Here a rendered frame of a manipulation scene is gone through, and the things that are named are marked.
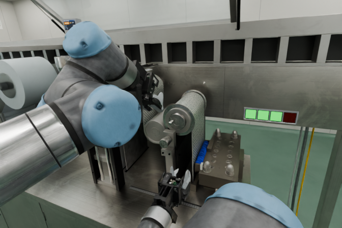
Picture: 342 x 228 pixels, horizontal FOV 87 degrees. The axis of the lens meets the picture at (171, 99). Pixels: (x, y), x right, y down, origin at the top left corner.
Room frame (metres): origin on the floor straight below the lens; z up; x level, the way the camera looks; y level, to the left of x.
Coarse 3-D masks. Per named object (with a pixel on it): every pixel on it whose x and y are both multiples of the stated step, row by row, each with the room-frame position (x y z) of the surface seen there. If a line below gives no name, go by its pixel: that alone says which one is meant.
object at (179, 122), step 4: (172, 116) 0.71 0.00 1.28; (176, 116) 0.70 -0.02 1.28; (180, 116) 0.70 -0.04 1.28; (176, 120) 0.70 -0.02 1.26; (180, 120) 0.70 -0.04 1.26; (184, 120) 0.69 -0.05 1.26; (172, 124) 0.71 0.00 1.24; (176, 124) 0.71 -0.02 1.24; (180, 124) 0.70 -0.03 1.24; (184, 124) 0.69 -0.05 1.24; (176, 128) 0.70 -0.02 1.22; (180, 128) 0.70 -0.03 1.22
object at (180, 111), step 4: (176, 108) 0.72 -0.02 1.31; (180, 108) 0.72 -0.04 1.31; (168, 112) 0.73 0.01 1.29; (172, 112) 0.72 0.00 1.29; (176, 112) 0.71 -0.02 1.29; (180, 112) 0.71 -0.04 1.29; (184, 112) 0.70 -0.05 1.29; (168, 116) 0.73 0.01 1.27; (184, 116) 0.70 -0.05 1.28; (188, 116) 0.69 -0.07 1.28; (168, 120) 0.73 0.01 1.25; (188, 120) 0.69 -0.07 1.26; (188, 124) 0.69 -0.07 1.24; (172, 128) 0.72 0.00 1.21; (184, 128) 0.70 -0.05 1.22; (188, 128) 0.69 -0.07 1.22; (176, 132) 0.72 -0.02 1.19; (180, 132) 0.71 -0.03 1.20
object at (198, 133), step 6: (198, 126) 0.80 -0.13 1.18; (192, 132) 0.70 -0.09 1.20; (198, 132) 0.80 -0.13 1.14; (192, 138) 0.70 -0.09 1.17; (198, 138) 0.80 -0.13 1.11; (192, 144) 0.70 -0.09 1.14; (198, 144) 0.80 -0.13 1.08; (192, 150) 0.70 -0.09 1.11; (198, 150) 0.80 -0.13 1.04; (192, 156) 0.70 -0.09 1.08; (192, 162) 0.70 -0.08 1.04
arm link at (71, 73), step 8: (72, 64) 0.32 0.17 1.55; (64, 72) 0.32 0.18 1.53; (72, 72) 0.32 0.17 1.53; (80, 72) 0.32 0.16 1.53; (88, 72) 0.32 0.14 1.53; (56, 80) 0.31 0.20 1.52; (64, 80) 0.30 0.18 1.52; (72, 80) 0.29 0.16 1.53; (80, 80) 0.28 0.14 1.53; (96, 80) 0.33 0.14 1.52; (56, 88) 0.29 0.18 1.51; (64, 88) 0.27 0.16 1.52; (48, 96) 0.29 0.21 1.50; (56, 96) 0.27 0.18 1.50; (40, 104) 0.29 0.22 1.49
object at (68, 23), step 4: (64, 20) 0.94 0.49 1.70; (68, 20) 0.94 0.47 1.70; (72, 20) 0.94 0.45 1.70; (76, 20) 0.94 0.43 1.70; (80, 20) 0.98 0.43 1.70; (64, 24) 0.94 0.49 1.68; (68, 24) 0.94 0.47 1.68; (72, 24) 0.94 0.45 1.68; (64, 28) 0.95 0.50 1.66; (68, 28) 0.94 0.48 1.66
